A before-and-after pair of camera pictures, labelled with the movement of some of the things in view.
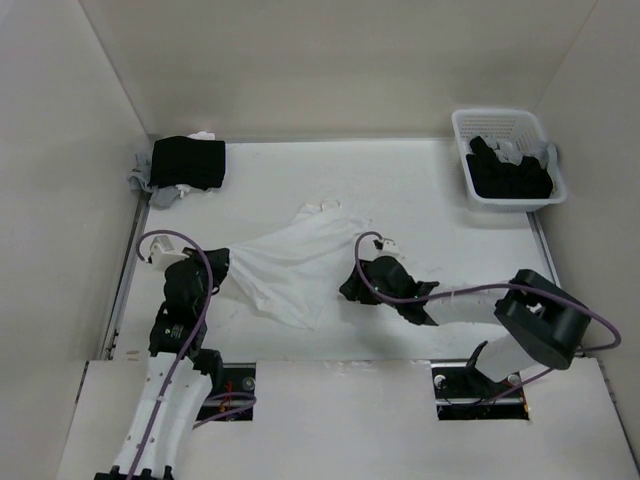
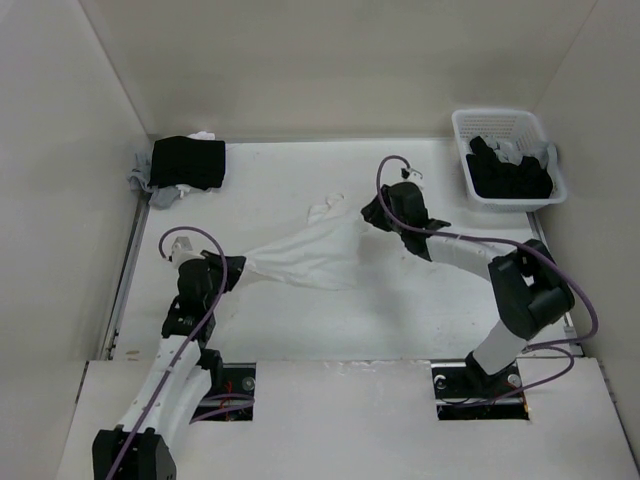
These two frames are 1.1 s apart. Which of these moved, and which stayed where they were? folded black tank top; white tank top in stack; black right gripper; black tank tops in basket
Moved: black right gripper
Stayed: folded black tank top; black tank tops in basket; white tank top in stack
